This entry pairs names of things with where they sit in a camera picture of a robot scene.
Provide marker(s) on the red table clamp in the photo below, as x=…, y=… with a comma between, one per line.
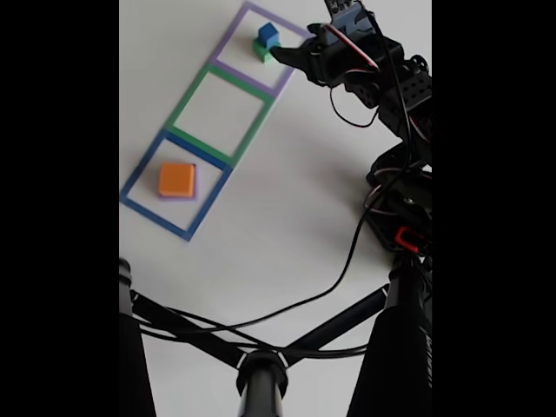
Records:
x=399, y=236

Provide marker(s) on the small blue cube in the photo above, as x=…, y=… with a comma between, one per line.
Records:
x=267, y=34

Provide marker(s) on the purple block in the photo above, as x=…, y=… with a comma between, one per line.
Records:
x=174, y=199

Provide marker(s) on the black camera tripod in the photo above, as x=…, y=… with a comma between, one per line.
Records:
x=260, y=382

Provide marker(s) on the blue square frame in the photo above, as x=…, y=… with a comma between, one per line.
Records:
x=156, y=218

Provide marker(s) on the green square frame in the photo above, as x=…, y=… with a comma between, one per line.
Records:
x=192, y=97

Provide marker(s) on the green cube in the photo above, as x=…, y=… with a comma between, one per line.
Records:
x=260, y=52

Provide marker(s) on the purple square frame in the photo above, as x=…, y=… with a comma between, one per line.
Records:
x=223, y=52

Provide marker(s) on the orange block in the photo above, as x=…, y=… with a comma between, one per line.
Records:
x=176, y=179

